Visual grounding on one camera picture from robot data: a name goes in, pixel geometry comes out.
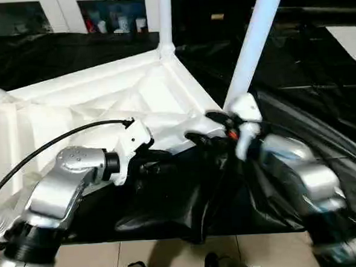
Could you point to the white plastic table top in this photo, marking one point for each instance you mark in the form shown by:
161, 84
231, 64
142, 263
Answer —
73, 94

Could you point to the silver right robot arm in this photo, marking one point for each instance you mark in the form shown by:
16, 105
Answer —
314, 179

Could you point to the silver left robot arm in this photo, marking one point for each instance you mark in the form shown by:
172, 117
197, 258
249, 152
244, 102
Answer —
71, 170

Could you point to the black work mat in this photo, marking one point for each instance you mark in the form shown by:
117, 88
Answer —
300, 101

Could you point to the yellowish label tag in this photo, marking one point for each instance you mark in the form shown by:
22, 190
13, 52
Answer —
217, 16

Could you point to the white mug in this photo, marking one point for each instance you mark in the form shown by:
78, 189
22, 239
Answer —
141, 24
102, 26

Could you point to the dark right robot foot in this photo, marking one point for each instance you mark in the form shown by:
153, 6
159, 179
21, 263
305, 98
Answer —
227, 266

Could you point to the white blue patterned container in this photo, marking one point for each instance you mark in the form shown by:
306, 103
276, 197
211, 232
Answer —
123, 23

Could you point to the white flat board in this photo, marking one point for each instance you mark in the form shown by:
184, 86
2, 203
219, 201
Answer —
351, 47

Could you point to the dark metal bar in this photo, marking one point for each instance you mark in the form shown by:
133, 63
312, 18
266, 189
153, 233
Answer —
321, 9

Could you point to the red bottle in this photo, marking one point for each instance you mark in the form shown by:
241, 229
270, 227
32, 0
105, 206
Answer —
90, 25

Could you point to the white glass door cabinet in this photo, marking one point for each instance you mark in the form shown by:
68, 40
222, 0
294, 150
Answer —
65, 13

